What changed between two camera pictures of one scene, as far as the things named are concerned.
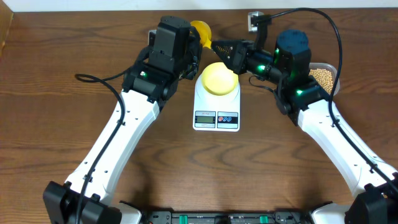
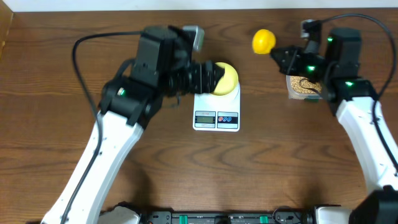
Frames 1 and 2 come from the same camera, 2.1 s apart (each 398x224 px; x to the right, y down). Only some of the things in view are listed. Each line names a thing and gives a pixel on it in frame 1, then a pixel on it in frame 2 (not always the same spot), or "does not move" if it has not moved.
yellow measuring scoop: x=204 y=32 to x=263 y=42
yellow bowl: x=219 y=80 does not move
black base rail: x=227 y=217 does not move
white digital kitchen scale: x=215 y=112 does not move
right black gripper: x=236 y=60 to x=288 y=66
